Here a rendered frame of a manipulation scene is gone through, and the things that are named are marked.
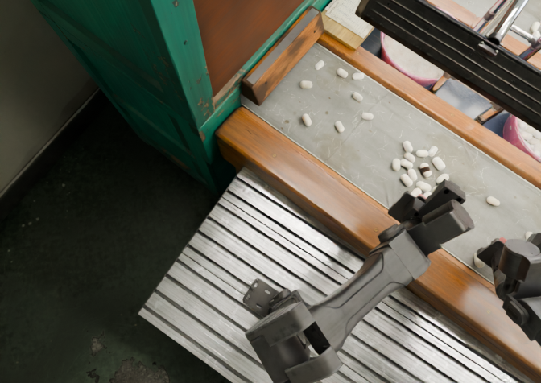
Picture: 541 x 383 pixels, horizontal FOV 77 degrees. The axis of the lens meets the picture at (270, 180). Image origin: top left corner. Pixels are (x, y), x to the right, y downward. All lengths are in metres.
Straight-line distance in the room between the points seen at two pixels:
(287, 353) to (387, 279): 0.18
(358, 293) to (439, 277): 0.44
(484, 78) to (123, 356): 1.57
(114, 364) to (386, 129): 1.39
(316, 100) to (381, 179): 0.28
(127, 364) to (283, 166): 1.14
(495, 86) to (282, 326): 0.56
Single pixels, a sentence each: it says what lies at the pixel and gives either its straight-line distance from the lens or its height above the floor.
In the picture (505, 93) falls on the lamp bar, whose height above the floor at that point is 1.07.
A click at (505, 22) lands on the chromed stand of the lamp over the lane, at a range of 0.77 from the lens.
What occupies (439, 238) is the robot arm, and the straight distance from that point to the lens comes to 0.63.
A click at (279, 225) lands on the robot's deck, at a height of 0.65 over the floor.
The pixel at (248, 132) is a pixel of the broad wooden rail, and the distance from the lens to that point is 0.91.
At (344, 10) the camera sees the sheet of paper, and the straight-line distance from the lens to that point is 1.15.
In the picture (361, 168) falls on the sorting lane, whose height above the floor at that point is 0.74.
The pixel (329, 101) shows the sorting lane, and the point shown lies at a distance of 1.00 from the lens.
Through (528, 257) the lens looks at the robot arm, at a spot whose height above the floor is 0.96.
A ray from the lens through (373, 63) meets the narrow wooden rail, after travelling 1.07.
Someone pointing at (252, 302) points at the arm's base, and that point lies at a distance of 0.91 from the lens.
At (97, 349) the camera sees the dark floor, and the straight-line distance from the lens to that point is 1.74.
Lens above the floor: 1.59
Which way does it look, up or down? 73 degrees down
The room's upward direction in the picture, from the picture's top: 10 degrees clockwise
